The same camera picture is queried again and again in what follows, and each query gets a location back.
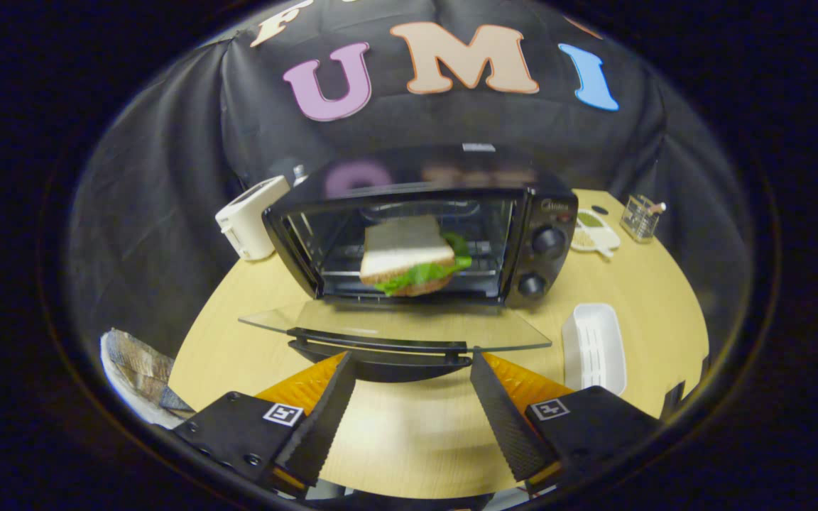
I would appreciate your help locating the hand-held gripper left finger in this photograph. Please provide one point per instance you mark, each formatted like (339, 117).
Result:
(324, 426)

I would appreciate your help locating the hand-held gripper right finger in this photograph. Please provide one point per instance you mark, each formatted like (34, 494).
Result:
(505, 419)

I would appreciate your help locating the lettuce sandwich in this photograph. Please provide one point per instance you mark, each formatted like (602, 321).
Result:
(405, 248)

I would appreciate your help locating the black toaster oven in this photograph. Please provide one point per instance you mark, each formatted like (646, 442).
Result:
(547, 206)

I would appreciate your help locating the white bread toaster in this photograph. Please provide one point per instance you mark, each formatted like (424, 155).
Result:
(249, 216)

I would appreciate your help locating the white rectangular tray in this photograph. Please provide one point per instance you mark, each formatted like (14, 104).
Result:
(593, 348)

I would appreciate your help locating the small white patterned dish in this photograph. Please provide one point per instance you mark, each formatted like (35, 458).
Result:
(597, 238)

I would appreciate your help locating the clear glass cup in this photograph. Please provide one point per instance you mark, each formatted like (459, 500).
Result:
(642, 218)

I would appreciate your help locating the black backdrop cloth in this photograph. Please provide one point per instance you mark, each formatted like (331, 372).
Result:
(153, 213)

